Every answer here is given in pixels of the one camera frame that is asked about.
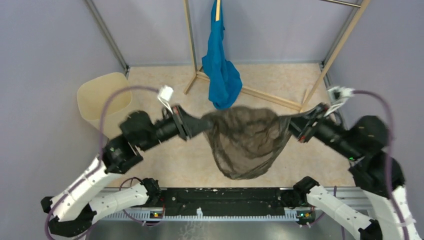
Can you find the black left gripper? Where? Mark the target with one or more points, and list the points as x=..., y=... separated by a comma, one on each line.
x=188, y=126

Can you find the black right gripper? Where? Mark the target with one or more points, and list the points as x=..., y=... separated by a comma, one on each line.
x=301, y=126

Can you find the dark translucent trash bag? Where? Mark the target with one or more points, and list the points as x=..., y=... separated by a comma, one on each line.
x=246, y=141

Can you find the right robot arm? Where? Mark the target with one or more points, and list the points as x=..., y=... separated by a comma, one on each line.
x=374, y=171

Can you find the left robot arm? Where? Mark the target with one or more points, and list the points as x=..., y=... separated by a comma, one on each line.
x=73, y=212

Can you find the blue hanging cloth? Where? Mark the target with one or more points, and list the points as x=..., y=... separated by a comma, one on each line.
x=225, y=80

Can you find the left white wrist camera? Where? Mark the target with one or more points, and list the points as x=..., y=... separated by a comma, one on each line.
x=165, y=94

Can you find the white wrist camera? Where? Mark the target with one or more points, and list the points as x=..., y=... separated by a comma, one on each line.
x=338, y=96
x=165, y=94

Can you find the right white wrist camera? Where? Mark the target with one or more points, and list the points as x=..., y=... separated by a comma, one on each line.
x=338, y=96

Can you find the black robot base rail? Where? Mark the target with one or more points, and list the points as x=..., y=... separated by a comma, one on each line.
x=246, y=203

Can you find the aluminium enclosure post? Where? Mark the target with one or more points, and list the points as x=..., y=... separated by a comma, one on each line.
x=104, y=30

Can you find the wooden clothes rack frame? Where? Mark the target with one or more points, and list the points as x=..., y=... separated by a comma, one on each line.
x=326, y=64

